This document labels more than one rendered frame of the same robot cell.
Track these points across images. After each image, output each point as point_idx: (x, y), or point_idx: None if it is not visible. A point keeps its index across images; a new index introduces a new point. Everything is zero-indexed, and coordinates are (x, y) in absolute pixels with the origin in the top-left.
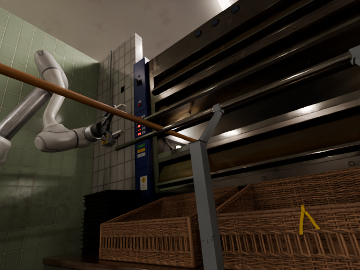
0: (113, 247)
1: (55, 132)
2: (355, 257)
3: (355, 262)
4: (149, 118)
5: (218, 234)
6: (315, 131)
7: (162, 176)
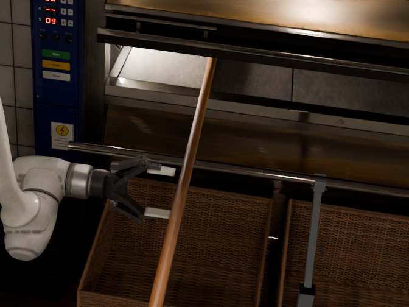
0: None
1: (45, 228)
2: None
3: None
4: (117, 38)
5: None
6: (407, 159)
7: (114, 133)
